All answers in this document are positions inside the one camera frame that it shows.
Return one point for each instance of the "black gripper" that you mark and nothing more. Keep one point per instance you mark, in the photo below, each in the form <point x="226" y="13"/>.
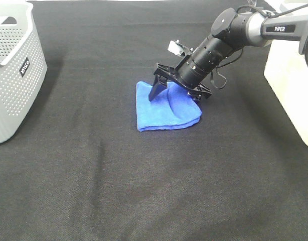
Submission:
<point x="185" y="77"/>

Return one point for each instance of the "blue microfiber towel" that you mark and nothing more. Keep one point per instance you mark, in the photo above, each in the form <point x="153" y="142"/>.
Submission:
<point x="172" y="109"/>

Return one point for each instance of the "black silver Piper robot arm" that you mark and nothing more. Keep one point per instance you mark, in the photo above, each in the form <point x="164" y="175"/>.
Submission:
<point x="230" y="32"/>

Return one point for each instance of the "white plastic storage box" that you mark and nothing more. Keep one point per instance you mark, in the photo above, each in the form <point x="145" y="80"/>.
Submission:
<point x="287" y="74"/>

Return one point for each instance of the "black fabric table cloth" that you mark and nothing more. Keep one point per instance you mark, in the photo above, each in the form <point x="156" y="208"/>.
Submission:
<point x="78" y="168"/>

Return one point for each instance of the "grey perforated plastic basket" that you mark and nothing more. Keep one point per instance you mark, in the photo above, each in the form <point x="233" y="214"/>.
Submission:
<point x="22" y="65"/>

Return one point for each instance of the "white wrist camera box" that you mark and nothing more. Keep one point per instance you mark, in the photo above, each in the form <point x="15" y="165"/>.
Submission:
<point x="176" y="48"/>

